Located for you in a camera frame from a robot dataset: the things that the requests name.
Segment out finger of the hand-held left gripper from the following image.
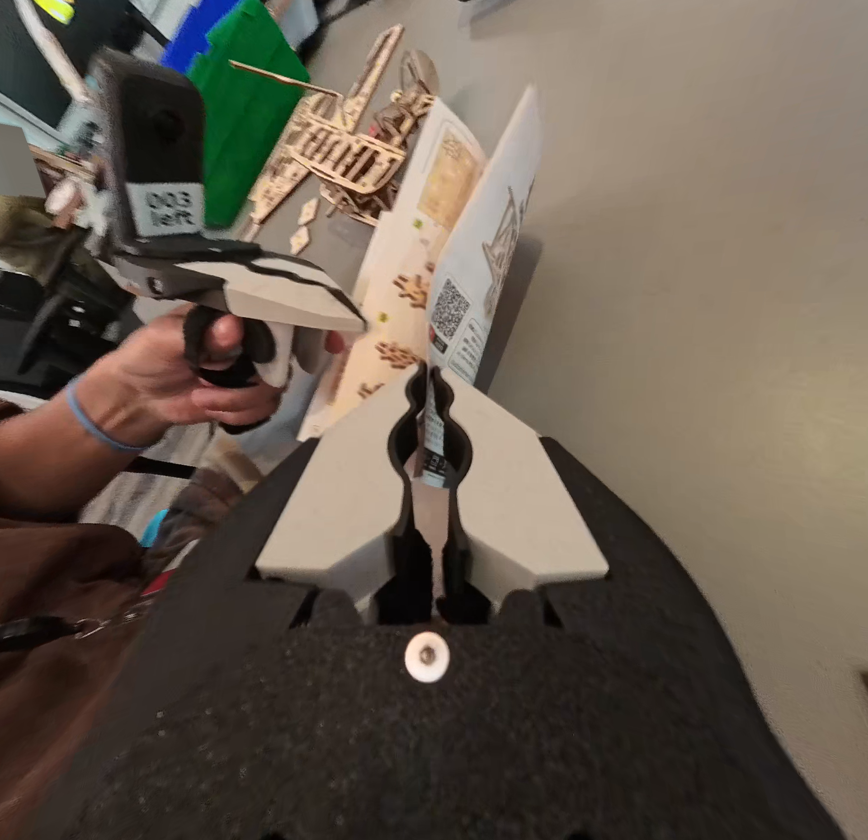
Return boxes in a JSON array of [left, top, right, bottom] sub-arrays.
[[226, 274, 369, 334], [174, 257, 341, 292]]

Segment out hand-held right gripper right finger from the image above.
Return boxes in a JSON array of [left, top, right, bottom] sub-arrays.
[[436, 366, 610, 617]]

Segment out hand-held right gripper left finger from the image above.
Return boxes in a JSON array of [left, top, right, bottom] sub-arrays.
[[256, 364, 435, 617]]

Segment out paper instruction booklet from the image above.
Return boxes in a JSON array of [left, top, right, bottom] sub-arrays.
[[297, 84, 545, 497]]

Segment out person's left forearm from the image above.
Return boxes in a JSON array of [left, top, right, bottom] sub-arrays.
[[0, 389, 92, 519]]

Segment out person's left hand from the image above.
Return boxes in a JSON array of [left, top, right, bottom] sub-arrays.
[[71, 308, 286, 449]]

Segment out green plastic bin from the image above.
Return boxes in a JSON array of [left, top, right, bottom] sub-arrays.
[[186, 0, 314, 229]]

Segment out blue plastic bin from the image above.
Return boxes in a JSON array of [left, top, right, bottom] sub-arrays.
[[159, 0, 250, 73]]

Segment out wooden model kit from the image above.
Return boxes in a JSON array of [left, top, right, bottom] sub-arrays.
[[229, 23, 443, 244]]

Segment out blue wristband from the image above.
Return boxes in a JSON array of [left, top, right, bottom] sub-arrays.
[[64, 375, 148, 455]]

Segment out brown hoodie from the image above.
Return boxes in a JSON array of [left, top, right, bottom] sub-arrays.
[[0, 515, 167, 837]]

